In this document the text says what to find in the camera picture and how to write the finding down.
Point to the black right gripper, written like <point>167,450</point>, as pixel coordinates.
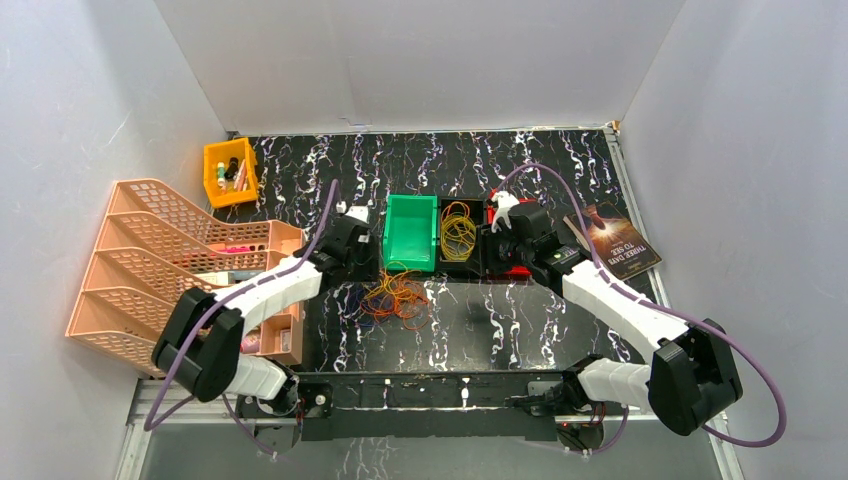
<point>489,239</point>

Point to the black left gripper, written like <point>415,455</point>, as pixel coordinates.
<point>361,252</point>

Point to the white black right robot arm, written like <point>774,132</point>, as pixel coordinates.
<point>688,374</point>

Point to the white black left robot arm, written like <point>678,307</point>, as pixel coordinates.
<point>200,346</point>

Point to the red plastic bin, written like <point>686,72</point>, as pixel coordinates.
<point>499,257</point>

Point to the green plastic bin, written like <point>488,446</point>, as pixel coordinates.
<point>410,233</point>

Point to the black plastic bin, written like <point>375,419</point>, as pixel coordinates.
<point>458,248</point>

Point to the dark paperback book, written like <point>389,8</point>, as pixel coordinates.
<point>621,247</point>

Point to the yellow plastic bin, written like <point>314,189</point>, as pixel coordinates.
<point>229,173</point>

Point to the peach plastic file rack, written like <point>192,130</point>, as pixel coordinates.
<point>154,244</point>

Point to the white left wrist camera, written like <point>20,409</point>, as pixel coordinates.
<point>358,212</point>

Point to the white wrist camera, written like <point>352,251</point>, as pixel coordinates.
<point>358,212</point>
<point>502,202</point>

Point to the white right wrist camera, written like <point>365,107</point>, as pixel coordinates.
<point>502,202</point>

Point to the aluminium table frame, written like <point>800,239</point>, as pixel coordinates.
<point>479,327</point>

